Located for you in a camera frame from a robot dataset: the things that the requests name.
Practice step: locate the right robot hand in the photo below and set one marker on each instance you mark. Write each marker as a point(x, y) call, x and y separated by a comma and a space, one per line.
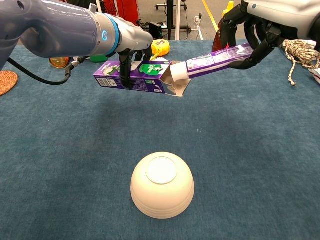
point(280, 17)

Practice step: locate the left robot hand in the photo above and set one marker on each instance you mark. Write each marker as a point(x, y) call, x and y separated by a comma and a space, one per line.
point(136, 37)

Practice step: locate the purple toothpaste carton box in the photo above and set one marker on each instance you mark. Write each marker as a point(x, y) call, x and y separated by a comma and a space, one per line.
point(145, 75)

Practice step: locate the purple white toothpaste tube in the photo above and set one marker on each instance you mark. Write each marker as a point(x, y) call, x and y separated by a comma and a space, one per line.
point(212, 61)

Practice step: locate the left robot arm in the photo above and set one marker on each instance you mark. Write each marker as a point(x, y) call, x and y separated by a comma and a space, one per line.
point(62, 30)

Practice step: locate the black box device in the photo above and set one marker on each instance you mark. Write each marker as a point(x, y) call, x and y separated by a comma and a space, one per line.
point(155, 30)

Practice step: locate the yellow tape measure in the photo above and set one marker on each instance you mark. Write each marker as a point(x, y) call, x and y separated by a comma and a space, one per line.
point(162, 47)

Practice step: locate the red cabinet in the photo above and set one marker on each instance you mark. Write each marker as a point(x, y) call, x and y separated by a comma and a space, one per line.
point(127, 10)

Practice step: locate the pale green scrub brush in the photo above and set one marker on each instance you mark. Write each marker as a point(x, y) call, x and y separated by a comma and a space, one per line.
point(163, 59)

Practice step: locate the black wheeled stand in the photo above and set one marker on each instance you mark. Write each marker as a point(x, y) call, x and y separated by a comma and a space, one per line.
point(170, 20)

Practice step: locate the green container yellow lid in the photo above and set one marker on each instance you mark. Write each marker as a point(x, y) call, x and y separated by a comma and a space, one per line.
point(98, 59)

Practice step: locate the white metal pole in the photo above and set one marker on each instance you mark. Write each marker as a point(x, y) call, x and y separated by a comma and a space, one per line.
point(177, 20)
point(98, 5)

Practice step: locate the white power strip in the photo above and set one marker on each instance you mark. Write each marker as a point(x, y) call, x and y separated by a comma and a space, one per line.
point(198, 25)

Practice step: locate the white striped package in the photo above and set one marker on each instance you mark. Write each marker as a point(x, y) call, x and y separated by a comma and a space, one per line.
point(316, 75)

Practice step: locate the honey bottle yellow cap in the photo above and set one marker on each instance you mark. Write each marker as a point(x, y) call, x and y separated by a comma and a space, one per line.
point(216, 42)

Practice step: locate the orange metal can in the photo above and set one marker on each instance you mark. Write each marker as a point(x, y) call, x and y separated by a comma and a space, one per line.
point(58, 62)

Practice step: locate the blue table cloth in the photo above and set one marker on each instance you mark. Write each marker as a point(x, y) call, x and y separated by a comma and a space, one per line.
point(150, 125)

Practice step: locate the woven rattan coaster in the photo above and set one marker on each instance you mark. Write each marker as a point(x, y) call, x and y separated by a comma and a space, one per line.
point(6, 81)

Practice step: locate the white upturned bowl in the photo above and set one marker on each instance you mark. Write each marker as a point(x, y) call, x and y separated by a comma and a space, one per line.
point(162, 190)

